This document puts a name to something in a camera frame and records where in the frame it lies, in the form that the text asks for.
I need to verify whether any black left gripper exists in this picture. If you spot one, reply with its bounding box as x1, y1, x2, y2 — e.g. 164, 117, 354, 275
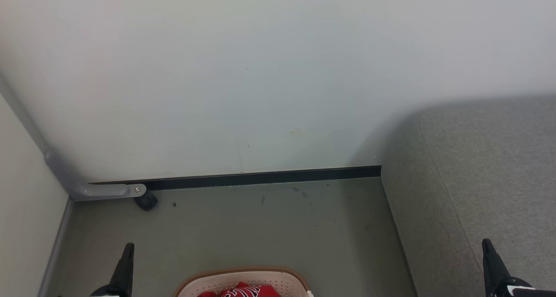
90, 243, 135, 297

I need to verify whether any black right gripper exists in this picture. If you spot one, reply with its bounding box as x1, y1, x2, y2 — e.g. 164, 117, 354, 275
482, 239, 556, 297

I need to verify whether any red garment with white print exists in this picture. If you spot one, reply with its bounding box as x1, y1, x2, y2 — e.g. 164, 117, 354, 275
198, 282, 281, 297

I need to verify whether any grey fabric sofa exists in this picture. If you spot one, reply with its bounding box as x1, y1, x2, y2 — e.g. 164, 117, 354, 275
381, 95, 556, 297

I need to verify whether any small black floor stopper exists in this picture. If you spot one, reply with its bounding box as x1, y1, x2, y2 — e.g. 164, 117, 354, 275
135, 191, 159, 211

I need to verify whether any beige perforated laundry basket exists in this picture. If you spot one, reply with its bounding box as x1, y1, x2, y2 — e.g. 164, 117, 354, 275
175, 267, 314, 297

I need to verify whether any black baseboard strip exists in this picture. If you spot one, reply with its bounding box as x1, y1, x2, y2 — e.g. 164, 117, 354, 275
89, 165, 382, 191

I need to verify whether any grey wall skirting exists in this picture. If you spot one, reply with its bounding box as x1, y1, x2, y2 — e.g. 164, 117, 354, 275
38, 197, 73, 297

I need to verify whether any grey metal floor bracket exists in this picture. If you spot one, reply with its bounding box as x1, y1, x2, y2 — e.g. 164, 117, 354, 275
43, 152, 147, 201

